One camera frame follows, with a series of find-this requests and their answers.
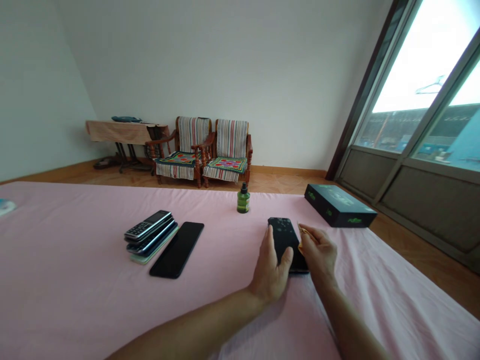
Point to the person's right hand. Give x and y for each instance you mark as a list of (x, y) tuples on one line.
[(320, 255)]

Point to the person's left hand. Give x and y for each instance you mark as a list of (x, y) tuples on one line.
[(268, 275)]

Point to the person's right fingers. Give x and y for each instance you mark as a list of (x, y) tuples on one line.
[(309, 237)]

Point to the yellow cleaning cloth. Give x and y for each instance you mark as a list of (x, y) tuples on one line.
[(302, 230)]

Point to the black smartphone with speckled screen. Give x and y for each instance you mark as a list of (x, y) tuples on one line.
[(285, 234)]

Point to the black box with green print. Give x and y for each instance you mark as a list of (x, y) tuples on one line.
[(339, 206)]

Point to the green spray bottle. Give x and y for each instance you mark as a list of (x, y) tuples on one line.
[(243, 202)]

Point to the wooden armchair with striped cover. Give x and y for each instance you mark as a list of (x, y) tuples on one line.
[(183, 150), (228, 153)]

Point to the large black smartphone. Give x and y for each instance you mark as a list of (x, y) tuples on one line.
[(176, 249)]

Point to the dark blue keypad phone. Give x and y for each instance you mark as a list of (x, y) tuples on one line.
[(157, 242)]

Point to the large glass sliding door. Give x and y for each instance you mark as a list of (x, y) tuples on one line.
[(423, 131)]

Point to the pale green phone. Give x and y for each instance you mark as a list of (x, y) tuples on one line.
[(150, 258)]

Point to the black keypad phone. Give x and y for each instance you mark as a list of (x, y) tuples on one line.
[(148, 225)]

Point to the sewing table with orange cloth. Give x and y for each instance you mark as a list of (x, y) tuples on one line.
[(120, 131)]

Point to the pink bed sheet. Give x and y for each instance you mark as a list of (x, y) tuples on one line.
[(93, 300)]

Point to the blue and white object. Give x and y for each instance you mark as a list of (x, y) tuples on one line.
[(5, 207)]

